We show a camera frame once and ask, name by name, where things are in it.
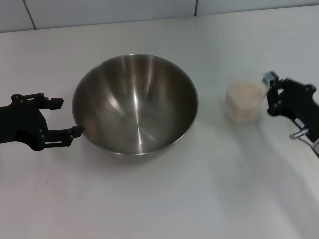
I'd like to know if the clear plastic cup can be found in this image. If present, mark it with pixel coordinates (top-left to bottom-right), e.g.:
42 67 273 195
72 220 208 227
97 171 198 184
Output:
225 80 266 123

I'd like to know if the thin grey right wrist cable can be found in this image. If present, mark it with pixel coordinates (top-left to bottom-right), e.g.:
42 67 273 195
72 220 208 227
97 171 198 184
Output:
300 137 315 148

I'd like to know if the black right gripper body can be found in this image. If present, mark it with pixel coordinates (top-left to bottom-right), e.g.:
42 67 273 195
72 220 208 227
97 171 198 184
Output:
278 78 319 140

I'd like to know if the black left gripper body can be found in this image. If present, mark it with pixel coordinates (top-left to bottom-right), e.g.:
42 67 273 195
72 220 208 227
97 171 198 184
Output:
0 103 49 152

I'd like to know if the stainless steel mixing bowl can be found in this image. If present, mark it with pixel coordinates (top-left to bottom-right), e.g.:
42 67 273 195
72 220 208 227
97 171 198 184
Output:
71 53 199 162

